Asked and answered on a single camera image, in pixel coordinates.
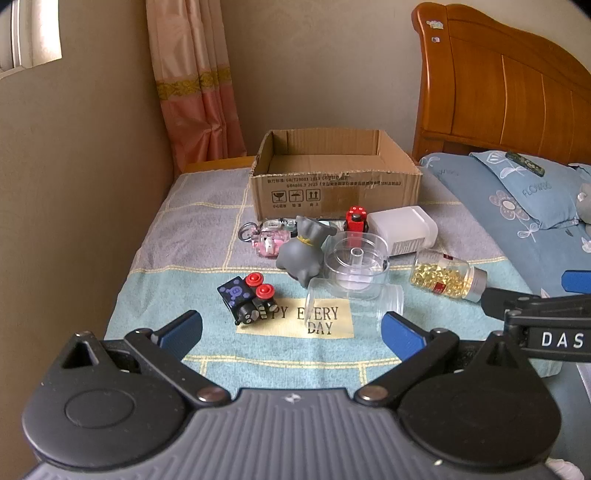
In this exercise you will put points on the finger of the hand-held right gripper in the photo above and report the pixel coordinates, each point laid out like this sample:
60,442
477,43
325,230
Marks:
503,302
577,281

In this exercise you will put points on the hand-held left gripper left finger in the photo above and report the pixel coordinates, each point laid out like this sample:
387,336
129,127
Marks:
180,330

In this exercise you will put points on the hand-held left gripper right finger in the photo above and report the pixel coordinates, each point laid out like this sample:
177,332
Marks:
401,337

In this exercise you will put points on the clear plastic jar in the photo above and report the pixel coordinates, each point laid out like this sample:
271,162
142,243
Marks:
390,304

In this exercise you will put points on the bottle of yellow capsules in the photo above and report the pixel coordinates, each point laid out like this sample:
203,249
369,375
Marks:
443,277

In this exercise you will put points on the black toy with red wheels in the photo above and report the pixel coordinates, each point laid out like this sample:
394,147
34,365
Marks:
238,295

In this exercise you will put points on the clear plastic bowl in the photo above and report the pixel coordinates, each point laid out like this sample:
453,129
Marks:
355,272

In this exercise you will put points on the white plastic container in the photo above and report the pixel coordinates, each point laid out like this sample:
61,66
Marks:
401,228

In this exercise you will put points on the cardboard box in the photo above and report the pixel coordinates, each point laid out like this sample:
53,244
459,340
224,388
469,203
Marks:
323,194

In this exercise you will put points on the blue floral bed sheet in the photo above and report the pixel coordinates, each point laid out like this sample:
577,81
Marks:
545,251

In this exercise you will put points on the grey and teal checked towel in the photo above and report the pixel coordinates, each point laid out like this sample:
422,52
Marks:
194,240

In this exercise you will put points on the blue floral pillow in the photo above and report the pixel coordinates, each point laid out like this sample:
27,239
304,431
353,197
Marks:
531,194

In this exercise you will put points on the wooden nightstand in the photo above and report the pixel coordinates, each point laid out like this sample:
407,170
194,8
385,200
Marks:
217,165

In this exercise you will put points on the wooden headboard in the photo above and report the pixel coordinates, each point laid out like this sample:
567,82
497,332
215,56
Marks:
508,83

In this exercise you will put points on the pink curtain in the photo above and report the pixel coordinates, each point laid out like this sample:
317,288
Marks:
194,92

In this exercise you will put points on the colourful headboard sticker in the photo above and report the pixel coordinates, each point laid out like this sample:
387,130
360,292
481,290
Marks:
434,24

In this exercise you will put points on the window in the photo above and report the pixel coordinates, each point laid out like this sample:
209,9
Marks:
27,32

